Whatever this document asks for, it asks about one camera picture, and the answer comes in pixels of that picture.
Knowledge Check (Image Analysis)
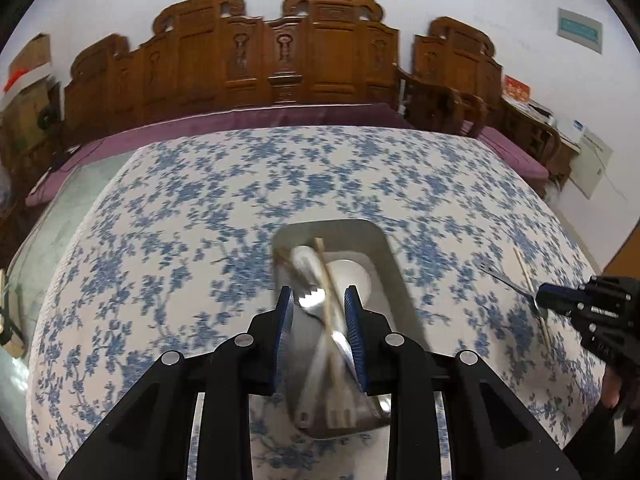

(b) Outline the metal spoon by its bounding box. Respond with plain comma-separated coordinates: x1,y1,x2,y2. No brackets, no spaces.
331,329,362,378

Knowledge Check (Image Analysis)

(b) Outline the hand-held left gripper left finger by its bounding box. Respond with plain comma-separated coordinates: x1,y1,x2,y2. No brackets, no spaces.
57,286,295,480

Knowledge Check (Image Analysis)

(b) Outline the small white plastic spoon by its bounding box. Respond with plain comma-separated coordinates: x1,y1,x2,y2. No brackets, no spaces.
289,246,331,428

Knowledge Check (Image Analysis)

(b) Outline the white electrical wall box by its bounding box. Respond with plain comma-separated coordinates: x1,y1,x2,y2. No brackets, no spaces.
569,129,614,201

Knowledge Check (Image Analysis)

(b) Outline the blue floral tablecloth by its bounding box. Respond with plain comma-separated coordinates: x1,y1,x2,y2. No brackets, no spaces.
25,125,617,480

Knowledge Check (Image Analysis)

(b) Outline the purple sofa cushion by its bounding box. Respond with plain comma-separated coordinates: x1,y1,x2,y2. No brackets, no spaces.
24,103,417,209

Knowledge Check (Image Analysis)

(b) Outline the green and white wall panel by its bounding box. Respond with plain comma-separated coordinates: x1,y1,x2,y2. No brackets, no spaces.
556,7,604,54

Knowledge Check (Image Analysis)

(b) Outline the person's right hand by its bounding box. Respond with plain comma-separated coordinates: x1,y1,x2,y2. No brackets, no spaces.
599,364,633,410

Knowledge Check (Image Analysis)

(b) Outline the purple armchair cushion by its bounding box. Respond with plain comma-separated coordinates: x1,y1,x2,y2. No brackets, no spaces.
466,124,551,184

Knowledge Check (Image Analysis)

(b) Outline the rectangular metal tray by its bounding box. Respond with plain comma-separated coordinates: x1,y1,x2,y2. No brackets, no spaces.
271,219,427,442

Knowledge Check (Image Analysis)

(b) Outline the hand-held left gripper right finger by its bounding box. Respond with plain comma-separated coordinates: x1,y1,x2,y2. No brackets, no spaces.
344,285,583,480

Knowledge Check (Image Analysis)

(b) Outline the cardboard box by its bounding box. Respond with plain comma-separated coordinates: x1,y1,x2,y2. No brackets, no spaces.
5,32,54,95

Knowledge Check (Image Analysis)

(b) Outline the white box with blue label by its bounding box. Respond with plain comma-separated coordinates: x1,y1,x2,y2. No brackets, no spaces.
559,117,587,143

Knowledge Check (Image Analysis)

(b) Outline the large white spoon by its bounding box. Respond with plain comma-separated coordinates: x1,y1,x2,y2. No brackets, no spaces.
327,258,374,311

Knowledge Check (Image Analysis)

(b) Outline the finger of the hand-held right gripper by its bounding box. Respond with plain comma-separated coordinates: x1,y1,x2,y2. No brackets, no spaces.
536,283,584,303
538,300,586,318

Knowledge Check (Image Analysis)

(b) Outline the dark cloth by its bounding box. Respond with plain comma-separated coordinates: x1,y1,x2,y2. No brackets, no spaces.
564,404,640,480

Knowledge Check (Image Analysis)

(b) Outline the red box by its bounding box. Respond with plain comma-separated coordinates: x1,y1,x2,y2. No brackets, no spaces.
502,75,531,102

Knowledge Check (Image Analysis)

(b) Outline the dark brown chopstick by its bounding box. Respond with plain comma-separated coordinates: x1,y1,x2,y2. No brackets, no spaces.
272,246,302,282

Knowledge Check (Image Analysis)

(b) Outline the carved wooden sofa bench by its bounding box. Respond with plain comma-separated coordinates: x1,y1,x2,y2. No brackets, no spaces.
62,0,402,134

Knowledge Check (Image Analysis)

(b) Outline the wooden side table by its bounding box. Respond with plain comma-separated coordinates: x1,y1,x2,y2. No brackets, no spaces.
501,97,583,188

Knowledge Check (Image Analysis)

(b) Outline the carved wooden armchair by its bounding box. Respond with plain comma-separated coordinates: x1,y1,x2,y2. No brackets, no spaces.
397,16,572,187

